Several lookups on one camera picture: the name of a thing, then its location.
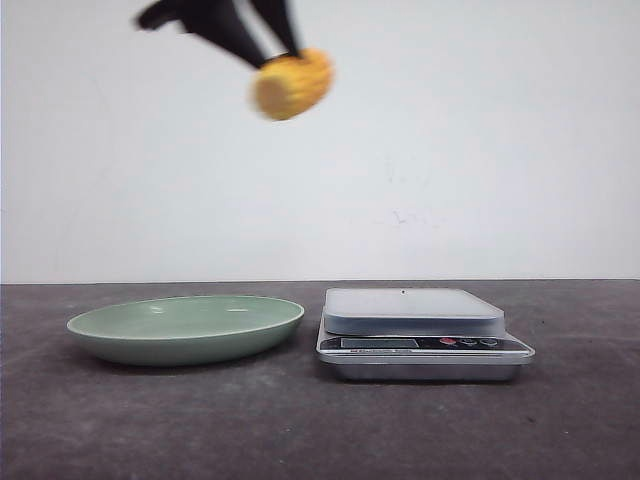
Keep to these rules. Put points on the light green plate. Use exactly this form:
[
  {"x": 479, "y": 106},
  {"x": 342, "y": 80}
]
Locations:
[{"x": 184, "y": 331}]

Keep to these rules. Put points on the yellow corn cob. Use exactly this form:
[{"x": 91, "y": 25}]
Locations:
[{"x": 287, "y": 86}]

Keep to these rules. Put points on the silver digital kitchen scale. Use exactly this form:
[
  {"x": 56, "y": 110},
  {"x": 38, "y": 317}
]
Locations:
[{"x": 417, "y": 334}]

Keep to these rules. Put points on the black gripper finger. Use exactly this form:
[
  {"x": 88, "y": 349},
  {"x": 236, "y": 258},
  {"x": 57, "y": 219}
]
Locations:
[
  {"x": 217, "y": 22},
  {"x": 276, "y": 16}
]

